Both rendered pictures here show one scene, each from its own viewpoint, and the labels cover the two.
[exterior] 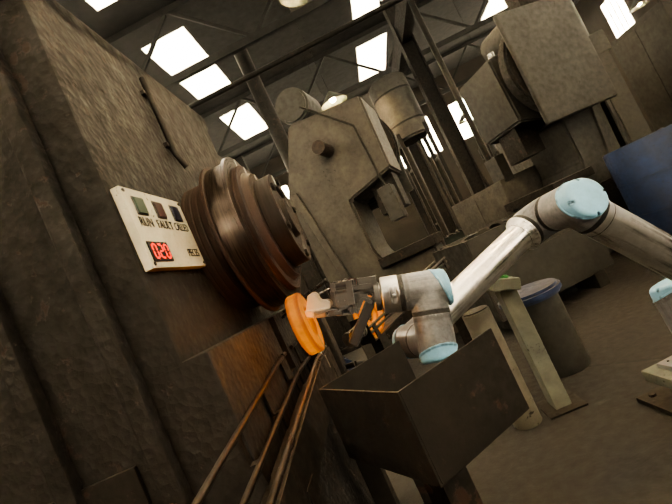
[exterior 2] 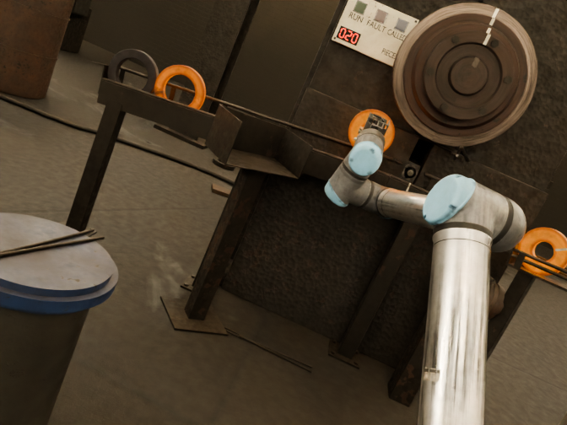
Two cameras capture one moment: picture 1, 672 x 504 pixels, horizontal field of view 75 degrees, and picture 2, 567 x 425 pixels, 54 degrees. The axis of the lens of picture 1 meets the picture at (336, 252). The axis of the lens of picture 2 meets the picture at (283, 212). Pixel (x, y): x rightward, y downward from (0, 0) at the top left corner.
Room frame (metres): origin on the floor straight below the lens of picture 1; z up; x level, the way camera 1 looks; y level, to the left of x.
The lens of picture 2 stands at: (0.84, -1.79, 0.93)
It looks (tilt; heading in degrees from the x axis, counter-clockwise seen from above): 14 degrees down; 87
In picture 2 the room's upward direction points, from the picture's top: 24 degrees clockwise
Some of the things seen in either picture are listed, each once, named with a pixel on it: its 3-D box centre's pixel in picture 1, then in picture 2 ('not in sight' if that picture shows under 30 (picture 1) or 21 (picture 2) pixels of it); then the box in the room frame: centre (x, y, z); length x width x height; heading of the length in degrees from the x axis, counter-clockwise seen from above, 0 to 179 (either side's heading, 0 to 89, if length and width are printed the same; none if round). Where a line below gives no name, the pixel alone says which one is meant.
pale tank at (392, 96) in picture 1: (427, 169); not in sight; (9.89, -2.67, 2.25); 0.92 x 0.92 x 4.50
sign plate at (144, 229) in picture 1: (164, 232); (375, 29); (0.97, 0.33, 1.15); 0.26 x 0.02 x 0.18; 175
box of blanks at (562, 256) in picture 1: (514, 263); not in sight; (3.64, -1.29, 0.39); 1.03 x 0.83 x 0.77; 100
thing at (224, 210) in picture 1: (255, 233); (461, 77); (1.30, 0.19, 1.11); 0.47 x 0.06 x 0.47; 175
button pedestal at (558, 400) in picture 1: (528, 338); not in sight; (1.92, -0.59, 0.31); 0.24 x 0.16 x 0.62; 175
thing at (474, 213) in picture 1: (508, 229); not in sight; (5.24, -1.98, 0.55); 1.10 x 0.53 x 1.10; 15
